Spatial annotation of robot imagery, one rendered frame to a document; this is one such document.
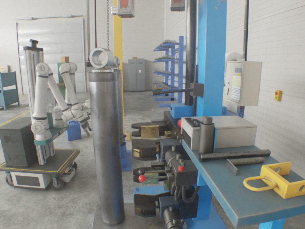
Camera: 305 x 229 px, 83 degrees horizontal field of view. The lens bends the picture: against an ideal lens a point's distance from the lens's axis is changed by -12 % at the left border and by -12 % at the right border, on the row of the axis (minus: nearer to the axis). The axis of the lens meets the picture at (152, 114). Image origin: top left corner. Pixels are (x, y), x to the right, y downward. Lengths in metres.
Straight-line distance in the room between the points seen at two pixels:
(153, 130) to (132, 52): 10.59
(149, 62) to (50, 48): 6.04
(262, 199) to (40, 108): 2.02
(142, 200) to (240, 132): 0.88
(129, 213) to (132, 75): 10.07
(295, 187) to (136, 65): 11.09
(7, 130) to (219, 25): 2.52
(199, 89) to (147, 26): 11.02
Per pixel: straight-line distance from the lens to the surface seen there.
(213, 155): 0.99
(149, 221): 1.96
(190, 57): 1.66
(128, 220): 1.97
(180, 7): 1.48
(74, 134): 4.37
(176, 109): 1.64
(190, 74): 1.66
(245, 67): 1.84
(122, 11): 1.53
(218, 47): 1.52
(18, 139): 2.69
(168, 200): 1.54
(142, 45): 12.17
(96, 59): 1.53
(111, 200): 1.75
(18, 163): 2.86
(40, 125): 2.21
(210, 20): 1.52
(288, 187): 0.82
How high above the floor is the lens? 1.51
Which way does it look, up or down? 14 degrees down
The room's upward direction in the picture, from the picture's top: straight up
